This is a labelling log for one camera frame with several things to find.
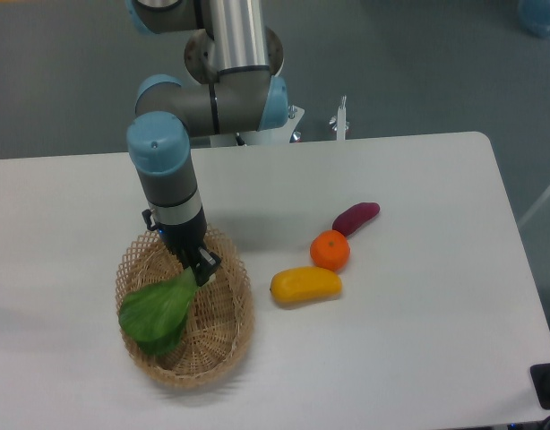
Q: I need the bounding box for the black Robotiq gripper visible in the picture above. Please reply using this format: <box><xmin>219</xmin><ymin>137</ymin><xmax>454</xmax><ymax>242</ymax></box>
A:
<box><xmin>157</xmin><ymin>211</ymin><xmax>222</xmax><ymax>286</ymax></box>

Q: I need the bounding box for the green bok choy vegetable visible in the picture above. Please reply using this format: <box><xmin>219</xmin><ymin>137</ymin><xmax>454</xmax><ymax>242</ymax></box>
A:
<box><xmin>118</xmin><ymin>269</ymin><xmax>199</xmax><ymax>357</ymax></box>

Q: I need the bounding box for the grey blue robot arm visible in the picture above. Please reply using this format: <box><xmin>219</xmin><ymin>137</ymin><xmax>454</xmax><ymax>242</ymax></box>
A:
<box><xmin>126</xmin><ymin>1</ymin><xmax>288</xmax><ymax>286</ymax></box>

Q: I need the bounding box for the woven wicker basket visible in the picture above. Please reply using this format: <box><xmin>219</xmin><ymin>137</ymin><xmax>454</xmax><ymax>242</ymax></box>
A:
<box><xmin>116</xmin><ymin>227</ymin><xmax>254</xmax><ymax>389</ymax></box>

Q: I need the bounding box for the yellow mango toy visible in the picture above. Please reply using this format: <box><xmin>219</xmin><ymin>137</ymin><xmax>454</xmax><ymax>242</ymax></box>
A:
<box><xmin>270</xmin><ymin>267</ymin><xmax>343</xmax><ymax>306</ymax></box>

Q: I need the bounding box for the orange tangerine toy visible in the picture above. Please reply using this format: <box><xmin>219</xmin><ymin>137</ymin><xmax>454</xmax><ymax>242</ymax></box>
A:
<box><xmin>310</xmin><ymin>229</ymin><xmax>350</xmax><ymax>272</ymax></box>

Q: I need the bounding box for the purple sweet potato toy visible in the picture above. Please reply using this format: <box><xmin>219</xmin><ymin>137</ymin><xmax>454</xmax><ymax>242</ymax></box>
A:
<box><xmin>331</xmin><ymin>202</ymin><xmax>381</xmax><ymax>237</ymax></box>

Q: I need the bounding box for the black power socket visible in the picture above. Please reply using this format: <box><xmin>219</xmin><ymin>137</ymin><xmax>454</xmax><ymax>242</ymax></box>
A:
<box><xmin>529</xmin><ymin>363</ymin><xmax>550</xmax><ymax>410</ymax></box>

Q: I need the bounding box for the blue plastic bag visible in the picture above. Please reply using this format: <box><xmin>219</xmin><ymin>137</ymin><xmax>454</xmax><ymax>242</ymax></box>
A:
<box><xmin>518</xmin><ymin>0</ymin><xmax>550</xmax><ymax>40</ymax></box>

